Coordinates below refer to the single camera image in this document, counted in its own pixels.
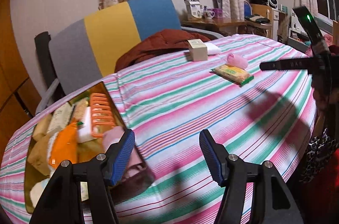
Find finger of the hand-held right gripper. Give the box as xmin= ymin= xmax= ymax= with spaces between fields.
xmin=260 ymin=58 xmax=322 ymax=71

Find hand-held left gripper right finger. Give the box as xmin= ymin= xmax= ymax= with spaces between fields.
xmin=199 ymin=129 xmax=305 ymax=224

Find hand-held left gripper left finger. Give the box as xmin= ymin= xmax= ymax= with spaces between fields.
xmin=29 ymin=129 xmax=136 ymax=224

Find gold tin container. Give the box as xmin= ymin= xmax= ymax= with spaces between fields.
xmin=24 ymin=81 xmax=155 ymax=215

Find brown cardboard box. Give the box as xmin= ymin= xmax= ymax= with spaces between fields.
xmin=32 ymin=114 xmax=53 ymax=142

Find person's right hand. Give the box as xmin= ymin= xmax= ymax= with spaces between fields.
xmin=311 ymin=85 xmax=331 ymax=115

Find white foam block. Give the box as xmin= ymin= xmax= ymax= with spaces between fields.
xmin=76 ymin=107 xmax=98 ymax=143

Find orange plastic rack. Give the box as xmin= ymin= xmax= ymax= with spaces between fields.
xmin=89 ymin=93 xmax=118 ymax=138

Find wooden cabinet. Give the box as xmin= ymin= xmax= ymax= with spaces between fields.
xmin=250 ymin=3 xmax=286 ymax=40

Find striped tablecloth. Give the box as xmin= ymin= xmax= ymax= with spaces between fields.
xmin=0 ymin=33 xmax=318 ymax=224

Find cream paper box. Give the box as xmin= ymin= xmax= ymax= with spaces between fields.
xmin=47 ymin=102 xmax=73 ymax=134

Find wooden side desk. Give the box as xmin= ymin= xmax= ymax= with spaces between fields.
xmin=181 ymin=18 xmax=248 ymax=35

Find small beige box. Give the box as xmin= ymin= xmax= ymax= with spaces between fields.
xmin=185 ymin=39 xmax=208 ymax=62

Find cream soft pad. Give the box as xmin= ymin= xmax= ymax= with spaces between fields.
xmin=30 ymin=178 xmax=51 ymax=209

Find white pen holder box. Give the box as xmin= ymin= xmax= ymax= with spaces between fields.
xmin=181 ymin=0 xmax=201 ymax=20

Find grey yellow blue chair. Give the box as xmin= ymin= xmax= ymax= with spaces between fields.
xmin=36 ymin=0 xmax=220 ymax=116

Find maroon jacket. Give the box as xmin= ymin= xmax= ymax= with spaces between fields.
xmin=115 ymin=29 xmax=212 ymax=73

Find black rolled mat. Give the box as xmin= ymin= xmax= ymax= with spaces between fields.
xmin=34 ymin=31 xmax=65 ymax=97

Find wooden wardrobe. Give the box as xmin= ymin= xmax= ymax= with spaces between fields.
xmin=0 ymin=0 xmax=43 ymax=150

